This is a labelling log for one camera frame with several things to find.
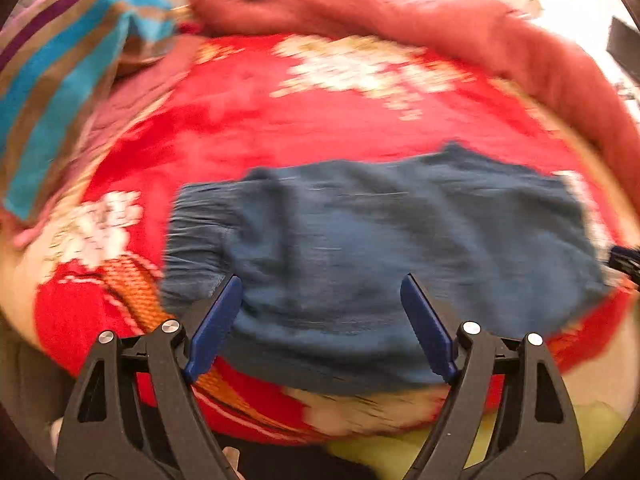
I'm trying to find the blue brown striped towel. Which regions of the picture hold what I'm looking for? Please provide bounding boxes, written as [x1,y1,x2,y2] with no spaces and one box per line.
[0,0,181,221]

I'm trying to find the blue denim pants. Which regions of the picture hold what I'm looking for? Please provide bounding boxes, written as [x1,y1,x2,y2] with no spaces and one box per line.
[160,142,623,396]

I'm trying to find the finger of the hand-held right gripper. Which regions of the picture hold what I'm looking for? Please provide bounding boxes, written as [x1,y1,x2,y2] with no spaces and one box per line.
[609,245,640,287]

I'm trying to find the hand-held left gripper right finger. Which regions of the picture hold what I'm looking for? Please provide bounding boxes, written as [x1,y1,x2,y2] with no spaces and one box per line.
[400,273,586,480]

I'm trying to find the rust red quilt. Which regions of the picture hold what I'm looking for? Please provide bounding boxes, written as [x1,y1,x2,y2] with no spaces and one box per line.
[187,0,640,211]

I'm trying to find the yellow green cloth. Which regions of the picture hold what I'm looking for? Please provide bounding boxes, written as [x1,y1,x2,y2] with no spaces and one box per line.
[325,400,626,480]

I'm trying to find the pink quilted cloth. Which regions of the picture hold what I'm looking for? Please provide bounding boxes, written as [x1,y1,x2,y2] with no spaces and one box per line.
[12,35,201,248]

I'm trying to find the red floral blanket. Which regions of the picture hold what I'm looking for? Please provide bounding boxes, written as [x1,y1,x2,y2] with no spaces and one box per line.
[32,35,636,446]

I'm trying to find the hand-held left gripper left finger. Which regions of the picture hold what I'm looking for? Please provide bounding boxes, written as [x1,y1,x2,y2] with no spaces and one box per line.
[54,274,243,480]

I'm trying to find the black flat screen television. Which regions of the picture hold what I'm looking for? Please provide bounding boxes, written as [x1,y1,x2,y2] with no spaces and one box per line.
[606,16,640,83]

